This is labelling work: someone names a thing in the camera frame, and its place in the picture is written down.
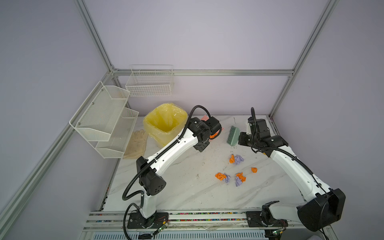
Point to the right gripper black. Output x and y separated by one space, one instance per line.
240 138

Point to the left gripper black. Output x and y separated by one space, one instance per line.
201 148

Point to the pink plastic dustpan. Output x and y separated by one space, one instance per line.
213 123

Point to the green hand brush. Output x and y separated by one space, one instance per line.
233 136

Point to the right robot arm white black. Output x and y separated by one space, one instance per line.
322 205

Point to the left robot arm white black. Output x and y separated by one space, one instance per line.
148 182

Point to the orange purple scrap near dustpan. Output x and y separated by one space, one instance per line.
214 136

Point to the orange purple scrap near brush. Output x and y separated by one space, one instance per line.
236 159

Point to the yellow-lined trash bin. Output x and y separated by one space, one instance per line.
164 123

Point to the orange purple scrap centre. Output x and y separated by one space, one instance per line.
223 177

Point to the beige rubber glove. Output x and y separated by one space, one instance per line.
137 145

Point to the lower white mesh shelf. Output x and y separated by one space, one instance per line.
116 146

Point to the white mesh shelf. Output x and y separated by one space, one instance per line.
97 117
116 146

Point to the upper white mesh shelf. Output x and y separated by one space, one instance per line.
97 117

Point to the white wire basket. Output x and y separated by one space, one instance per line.
151 80

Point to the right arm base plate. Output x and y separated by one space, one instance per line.
258 219

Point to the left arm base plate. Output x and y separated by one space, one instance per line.
147 220

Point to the aluminium front rail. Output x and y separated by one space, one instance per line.
197 225

